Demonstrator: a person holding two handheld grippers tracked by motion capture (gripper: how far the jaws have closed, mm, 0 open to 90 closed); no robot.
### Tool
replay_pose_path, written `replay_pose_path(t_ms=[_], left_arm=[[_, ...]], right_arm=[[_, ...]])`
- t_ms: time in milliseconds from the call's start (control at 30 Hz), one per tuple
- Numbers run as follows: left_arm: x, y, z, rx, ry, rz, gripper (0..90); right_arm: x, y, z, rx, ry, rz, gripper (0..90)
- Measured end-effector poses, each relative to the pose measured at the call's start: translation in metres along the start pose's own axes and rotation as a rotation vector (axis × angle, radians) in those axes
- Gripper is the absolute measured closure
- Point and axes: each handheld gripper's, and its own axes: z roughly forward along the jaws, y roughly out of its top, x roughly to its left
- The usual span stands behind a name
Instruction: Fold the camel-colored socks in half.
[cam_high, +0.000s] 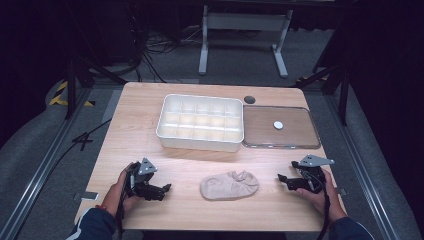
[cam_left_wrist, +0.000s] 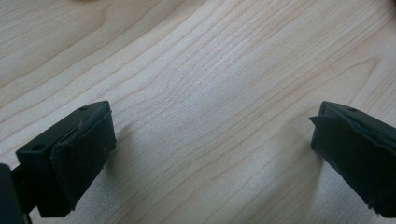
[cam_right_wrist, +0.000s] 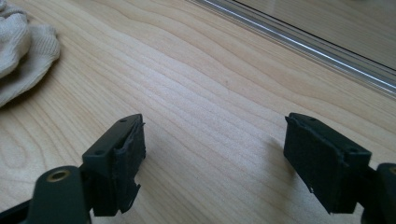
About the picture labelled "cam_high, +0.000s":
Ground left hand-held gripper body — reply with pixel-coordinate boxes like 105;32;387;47
124;157;164;201

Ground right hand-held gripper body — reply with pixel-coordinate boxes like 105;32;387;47
291;154;336;195

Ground beige ankle sock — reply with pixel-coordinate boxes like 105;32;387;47
199;170;260;202

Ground person's right hand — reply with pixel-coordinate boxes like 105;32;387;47
294;168;348;223

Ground person's left hand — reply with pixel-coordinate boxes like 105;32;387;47
100;161;145;218

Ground clear lid with white knob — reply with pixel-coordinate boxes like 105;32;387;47
241;104;322;150

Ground white divided storage box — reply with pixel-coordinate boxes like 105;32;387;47
155;93;245;153

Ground black metal stand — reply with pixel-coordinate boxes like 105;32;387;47
63;54;128;120
292;61;352;127

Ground yellow black hazard tape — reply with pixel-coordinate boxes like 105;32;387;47
48;80;97;108

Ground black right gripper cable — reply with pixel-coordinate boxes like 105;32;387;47
304;173;332;240

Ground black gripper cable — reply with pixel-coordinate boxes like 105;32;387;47
114;173;134;240
304;173;332;240

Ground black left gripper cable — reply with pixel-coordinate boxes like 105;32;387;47
114;173;134;240

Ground aluminium floor rail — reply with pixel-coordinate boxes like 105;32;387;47
0;85;95;240
323;94;402;240

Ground thin black floor cable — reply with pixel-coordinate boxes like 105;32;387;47
46;117;113;178

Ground bundle of black floor cables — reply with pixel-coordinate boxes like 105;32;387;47
131;28;203;83

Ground white metal desk frame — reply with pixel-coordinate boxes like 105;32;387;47
197;4;295;80

